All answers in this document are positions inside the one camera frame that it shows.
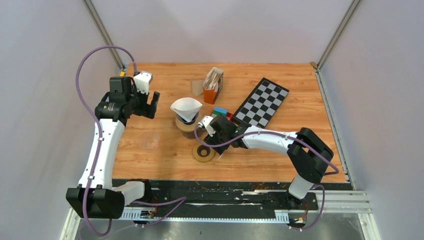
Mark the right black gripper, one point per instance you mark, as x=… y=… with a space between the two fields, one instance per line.
x=211 y=140

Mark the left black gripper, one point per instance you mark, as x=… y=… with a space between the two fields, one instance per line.
x=147 y=110

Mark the glass coffee carafe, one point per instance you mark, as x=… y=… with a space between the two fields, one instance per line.
x=191 y=134

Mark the white paper coffee filter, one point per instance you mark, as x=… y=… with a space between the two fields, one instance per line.
x=187 y=108

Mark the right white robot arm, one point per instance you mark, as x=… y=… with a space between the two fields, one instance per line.
x=309 y=155

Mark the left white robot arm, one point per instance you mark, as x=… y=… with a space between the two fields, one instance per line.
x=94 y=196

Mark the orange filter box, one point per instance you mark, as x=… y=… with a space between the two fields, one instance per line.
x=213 y=85

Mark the brown paper filter on table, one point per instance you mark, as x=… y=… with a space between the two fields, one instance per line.
x=197 y=88

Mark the red toy brick stack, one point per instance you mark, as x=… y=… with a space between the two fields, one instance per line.
x=222 y=111

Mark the black white chessboard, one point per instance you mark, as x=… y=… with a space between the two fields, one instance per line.
x=261 y=104

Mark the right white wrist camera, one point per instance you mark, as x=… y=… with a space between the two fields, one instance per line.
x=205 y=123

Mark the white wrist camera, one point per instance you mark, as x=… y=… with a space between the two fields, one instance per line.
x=205 y=123
x=142 y=81

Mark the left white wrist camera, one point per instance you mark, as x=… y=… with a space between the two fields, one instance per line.
x=142 y=81

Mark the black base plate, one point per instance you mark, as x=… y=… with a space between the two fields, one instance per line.
x=229 y=199

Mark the aluminium frame rail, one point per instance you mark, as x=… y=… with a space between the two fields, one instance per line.
x=330 y=201

